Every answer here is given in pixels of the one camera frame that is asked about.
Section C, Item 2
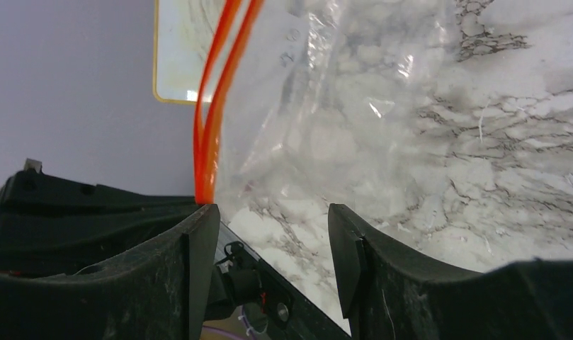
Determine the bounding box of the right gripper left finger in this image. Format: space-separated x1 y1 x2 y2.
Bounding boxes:
0 205 220 339

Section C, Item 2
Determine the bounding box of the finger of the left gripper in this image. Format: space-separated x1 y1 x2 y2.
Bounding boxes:
0 169 200 277

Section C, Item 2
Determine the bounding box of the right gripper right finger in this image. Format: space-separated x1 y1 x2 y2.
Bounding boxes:
328 204 573 339

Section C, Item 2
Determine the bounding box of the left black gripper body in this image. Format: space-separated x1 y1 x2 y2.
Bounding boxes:
206 225 350 339

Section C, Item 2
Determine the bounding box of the clear orange zip bag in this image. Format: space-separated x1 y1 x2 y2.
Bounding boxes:
193 1 459 217

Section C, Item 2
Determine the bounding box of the white board yellow rim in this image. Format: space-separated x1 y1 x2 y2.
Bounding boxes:
152 0 225 104

